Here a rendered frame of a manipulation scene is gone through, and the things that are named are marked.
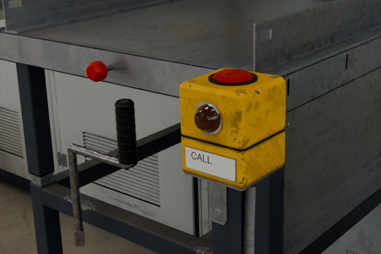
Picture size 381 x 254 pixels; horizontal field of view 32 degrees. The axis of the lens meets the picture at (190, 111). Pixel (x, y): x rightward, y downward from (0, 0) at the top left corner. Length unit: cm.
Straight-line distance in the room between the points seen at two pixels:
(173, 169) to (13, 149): 83
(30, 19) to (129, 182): 98
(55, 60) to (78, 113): 108
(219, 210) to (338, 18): 47
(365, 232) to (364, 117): 57
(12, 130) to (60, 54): 146
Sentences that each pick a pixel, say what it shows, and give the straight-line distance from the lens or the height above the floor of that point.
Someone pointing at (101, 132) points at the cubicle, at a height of 35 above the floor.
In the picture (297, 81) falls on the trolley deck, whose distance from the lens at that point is 92.
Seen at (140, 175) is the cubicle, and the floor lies 23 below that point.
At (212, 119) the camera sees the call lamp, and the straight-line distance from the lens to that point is 63.
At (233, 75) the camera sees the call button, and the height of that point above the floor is 91.
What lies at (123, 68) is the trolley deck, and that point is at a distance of 105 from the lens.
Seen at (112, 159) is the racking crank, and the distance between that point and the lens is 109.
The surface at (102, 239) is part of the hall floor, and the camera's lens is 225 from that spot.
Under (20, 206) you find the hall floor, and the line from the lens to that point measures 255.
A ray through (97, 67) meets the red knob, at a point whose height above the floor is 83.
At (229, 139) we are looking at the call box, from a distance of 64.
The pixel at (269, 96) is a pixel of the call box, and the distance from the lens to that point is 65.
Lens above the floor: 108
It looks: 18 degrees down
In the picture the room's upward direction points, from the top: 2 degrees counter-clockwise
